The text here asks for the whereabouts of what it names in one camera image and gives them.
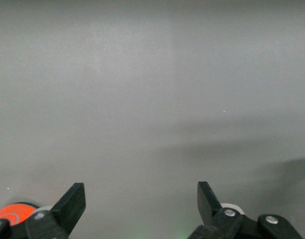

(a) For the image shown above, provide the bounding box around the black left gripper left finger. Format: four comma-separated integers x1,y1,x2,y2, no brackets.
25,182,87,239

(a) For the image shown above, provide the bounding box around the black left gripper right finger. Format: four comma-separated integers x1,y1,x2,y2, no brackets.
187,181,303,239

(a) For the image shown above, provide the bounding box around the orange drink can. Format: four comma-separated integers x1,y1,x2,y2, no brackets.
0,202,40,226

